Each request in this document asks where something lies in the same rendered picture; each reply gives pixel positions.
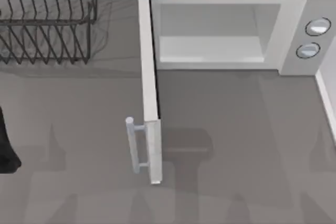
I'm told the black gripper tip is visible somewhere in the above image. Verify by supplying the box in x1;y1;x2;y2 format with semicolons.
0;106;22;175

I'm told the grey microwave knob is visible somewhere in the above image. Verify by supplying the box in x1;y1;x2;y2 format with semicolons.
304;17;332;36
296;42;321;59

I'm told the pale microwave oven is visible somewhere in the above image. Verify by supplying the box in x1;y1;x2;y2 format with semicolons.
145;0;336;76

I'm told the dark wire dish rack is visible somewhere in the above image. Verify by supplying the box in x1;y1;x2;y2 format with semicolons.
0;0;100;65

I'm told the grey metal door handle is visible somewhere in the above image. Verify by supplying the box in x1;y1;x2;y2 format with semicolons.
125;116;151;174

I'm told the white microwave door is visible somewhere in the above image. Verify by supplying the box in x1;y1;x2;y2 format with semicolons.
137;0;163;186

